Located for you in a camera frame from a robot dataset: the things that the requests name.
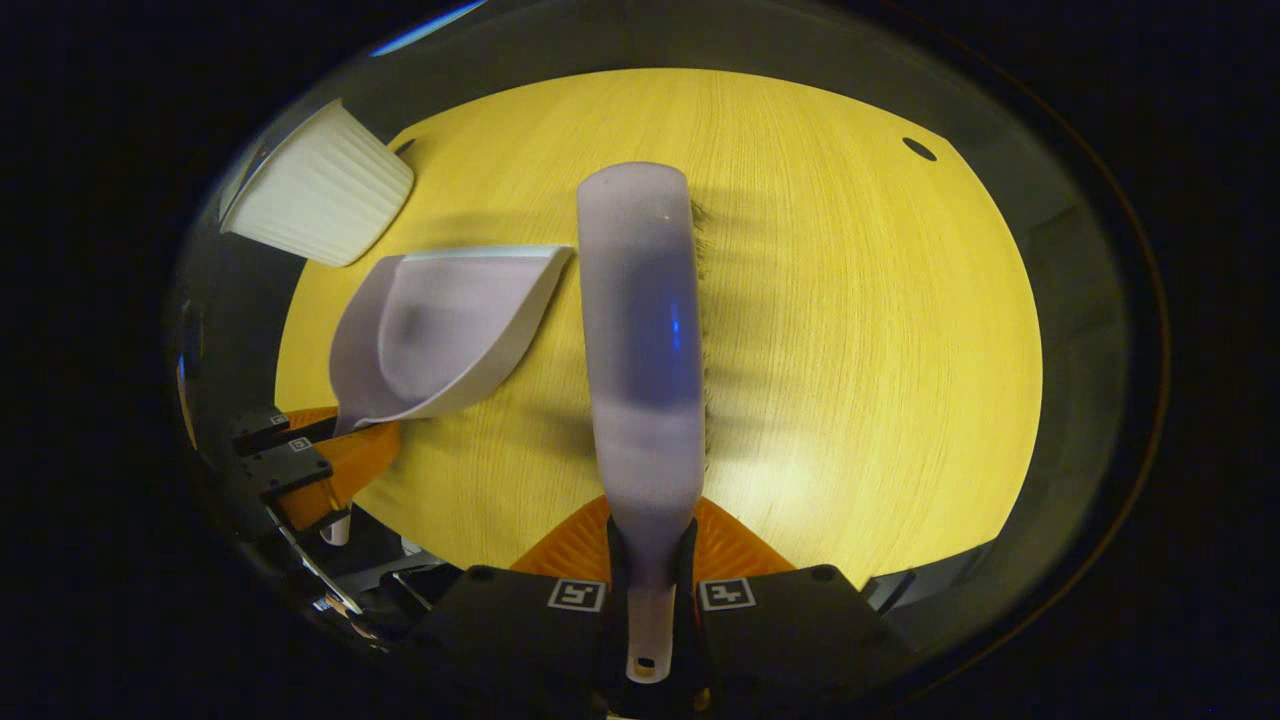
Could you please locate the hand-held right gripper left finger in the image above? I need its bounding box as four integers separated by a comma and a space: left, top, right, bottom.
415, 495, 614, 703

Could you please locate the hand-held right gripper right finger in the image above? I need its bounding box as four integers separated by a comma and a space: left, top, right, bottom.
692, 496, 907, 703

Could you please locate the lavender plastic dustpan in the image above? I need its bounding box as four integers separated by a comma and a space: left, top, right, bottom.
320, 245, 577, 547

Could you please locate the white ribbed garbage bin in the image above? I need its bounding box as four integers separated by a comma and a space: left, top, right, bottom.
220, 98, 416, 269

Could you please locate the lavender small broom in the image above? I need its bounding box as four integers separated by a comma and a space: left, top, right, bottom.
576, 162, 709, 685

